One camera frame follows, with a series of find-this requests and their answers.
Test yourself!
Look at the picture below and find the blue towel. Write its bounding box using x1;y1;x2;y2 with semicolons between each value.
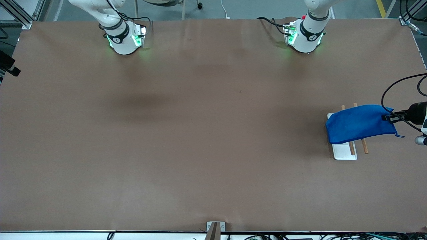
326;104;405;144

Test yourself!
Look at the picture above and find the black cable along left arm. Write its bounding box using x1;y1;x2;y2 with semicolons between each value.
404;0;427;21

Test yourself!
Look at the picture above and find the brown table cover sheet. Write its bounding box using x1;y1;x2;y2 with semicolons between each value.
0;17;427;233

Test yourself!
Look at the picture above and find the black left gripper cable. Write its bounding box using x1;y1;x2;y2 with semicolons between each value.
381;74;427;132
417;76;427;97

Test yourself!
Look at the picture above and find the brown upright bar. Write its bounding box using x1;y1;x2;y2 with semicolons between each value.
205;222;221;240

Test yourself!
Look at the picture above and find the aluminium frame post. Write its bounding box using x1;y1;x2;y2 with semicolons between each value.
399;0;418;26
0;0;45;30

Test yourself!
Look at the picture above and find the black left arm base cable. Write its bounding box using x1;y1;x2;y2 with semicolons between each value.
256;17;288;36

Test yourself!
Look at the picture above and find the grey metal bracket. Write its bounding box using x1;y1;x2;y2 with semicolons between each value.
206;221;226;232

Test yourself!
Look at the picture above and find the black right arm base cable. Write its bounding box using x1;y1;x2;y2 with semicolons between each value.
117;12;153;34

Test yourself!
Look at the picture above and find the black arm base cable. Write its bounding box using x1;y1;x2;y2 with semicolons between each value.
117;12;153;34
256;17;288;36

